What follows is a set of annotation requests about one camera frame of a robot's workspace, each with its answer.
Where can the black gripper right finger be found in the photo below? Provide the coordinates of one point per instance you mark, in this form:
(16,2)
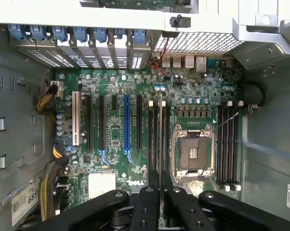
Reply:
(183,211)

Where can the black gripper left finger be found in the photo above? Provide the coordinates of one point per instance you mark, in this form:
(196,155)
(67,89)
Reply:
(144,207)

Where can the black RAM slot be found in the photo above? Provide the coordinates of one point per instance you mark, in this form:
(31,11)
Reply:
(225,144)
(235,144)
(156,134)
(150,134)
(220,144)
(163,120)
(168,134)
(230,144)

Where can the silver chipset heatsink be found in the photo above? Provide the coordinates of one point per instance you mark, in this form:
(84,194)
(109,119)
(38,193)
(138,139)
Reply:
(101,184)

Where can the silver CPU socket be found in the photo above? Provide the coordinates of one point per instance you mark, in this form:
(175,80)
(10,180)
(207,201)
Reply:
(194,151)

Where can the green Dell motherboard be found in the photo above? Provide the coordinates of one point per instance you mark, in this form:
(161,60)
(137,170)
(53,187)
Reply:
(111,130)

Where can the long black expansion slot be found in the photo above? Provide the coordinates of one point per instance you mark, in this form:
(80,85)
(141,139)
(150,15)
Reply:
(89,120)
(101,120)
(139,120)

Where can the blue expansion slot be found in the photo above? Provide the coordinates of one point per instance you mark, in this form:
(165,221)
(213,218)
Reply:
(127,120)

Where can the thin metal locking lever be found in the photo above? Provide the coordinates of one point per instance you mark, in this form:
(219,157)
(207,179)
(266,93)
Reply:
(226,121)

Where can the grey metal PC case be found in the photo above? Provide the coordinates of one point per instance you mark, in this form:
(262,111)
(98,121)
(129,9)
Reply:
(267,144)

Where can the short black expansion slot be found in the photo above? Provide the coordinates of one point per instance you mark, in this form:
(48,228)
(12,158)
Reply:
(114,103)

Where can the white PCI expansion slot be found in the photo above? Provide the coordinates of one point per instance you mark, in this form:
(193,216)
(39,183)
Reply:
(76,118)

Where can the white service tag label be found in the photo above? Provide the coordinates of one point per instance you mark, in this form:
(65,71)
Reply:
(24,204)

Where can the white power connector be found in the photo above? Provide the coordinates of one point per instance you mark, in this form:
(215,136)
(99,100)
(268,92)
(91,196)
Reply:
(59,89)

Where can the silver USB port stack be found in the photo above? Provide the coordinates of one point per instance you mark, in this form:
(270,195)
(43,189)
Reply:
(177,62)
(167,62)

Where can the metal expansion slot cover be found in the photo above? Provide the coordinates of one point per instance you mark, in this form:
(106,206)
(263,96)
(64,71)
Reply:
(93,57)
(107,59)
(138,60)
(46,56)
(75,56)
(119,59)

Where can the silver ethernet port block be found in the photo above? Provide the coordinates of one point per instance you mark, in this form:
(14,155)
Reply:
(189,62)
(200,63)

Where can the blue serial port connector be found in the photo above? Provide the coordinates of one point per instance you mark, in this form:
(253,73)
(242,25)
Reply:
(211,62)

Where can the blue card retention clip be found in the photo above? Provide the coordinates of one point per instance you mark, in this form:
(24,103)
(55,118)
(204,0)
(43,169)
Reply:
(39,33)
(139,36)
(101,34)
(60,34)
(120,33)
(80,34)
(17,32)

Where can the black thumb screw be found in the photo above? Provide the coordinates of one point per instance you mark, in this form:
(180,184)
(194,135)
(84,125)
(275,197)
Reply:
(178,20)

